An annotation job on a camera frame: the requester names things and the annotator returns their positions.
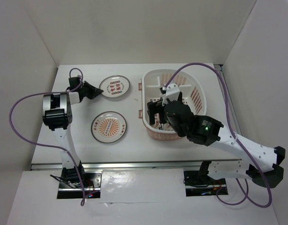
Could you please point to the orange sunburst white plate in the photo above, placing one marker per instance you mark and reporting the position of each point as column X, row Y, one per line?
column 108, row 127

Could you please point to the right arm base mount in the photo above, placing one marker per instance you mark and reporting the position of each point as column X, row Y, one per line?
column 198, row 183

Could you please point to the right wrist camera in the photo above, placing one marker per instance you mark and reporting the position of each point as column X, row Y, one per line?
column 170, row 93

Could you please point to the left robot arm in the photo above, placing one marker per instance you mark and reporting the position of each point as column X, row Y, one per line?
column 57, row 116

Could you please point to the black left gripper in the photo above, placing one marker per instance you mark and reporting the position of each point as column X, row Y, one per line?
column 94, row 92

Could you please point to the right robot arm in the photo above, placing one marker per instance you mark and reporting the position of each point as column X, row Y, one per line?
column 257, row 162

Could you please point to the red character white plate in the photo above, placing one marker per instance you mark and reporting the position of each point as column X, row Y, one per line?
column 115, row 87

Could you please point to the aluminium front rail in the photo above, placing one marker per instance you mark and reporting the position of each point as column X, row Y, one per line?
column 128, row 165

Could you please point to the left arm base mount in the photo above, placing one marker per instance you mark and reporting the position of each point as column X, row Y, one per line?
column 92, row 186

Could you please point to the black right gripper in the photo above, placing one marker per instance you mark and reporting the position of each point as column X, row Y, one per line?
column 153, row 108

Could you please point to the white pink dish rack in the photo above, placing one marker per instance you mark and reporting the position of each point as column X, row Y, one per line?
column 192, row 93

